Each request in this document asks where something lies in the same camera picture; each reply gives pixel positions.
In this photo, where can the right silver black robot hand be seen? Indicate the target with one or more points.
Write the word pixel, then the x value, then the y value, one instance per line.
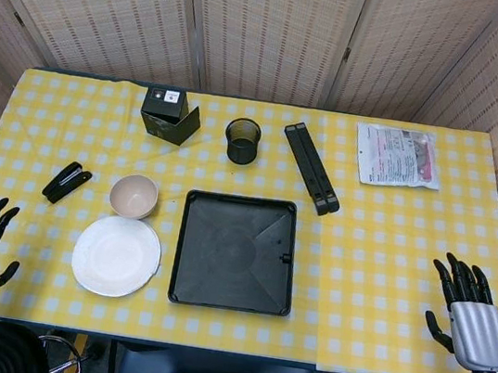
pixel 481 329

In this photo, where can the white round plate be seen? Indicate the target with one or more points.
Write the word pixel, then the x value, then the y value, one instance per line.
pixel 116 257

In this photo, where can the beige bowl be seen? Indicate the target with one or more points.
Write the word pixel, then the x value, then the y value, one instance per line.
pixel 134 197

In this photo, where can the black square plastic tray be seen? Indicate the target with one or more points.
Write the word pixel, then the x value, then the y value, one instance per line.
pixel 229 258

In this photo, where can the yellow checked tablecloth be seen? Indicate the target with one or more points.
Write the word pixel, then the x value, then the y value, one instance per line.
pixel 383 263
pixel 74 132

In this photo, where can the black stapler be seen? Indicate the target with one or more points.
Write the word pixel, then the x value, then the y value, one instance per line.
pixel 66 183

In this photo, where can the clear plastic package bag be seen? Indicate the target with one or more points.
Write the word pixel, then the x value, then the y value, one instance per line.
pixel 394 159

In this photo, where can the black folded stand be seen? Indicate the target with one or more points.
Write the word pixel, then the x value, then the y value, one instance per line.
pixel 310 167

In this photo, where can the dark green cardboard box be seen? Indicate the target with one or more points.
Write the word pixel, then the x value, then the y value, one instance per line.
pixel 165 118

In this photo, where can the black mesh pen cup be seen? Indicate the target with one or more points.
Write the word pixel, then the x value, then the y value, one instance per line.
pixel 242 145

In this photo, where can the woven folding screen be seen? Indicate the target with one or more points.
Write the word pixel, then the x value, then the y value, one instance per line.
pixel 272 30

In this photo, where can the chrome stool frame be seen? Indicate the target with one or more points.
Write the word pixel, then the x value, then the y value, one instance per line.
pixel 73 362

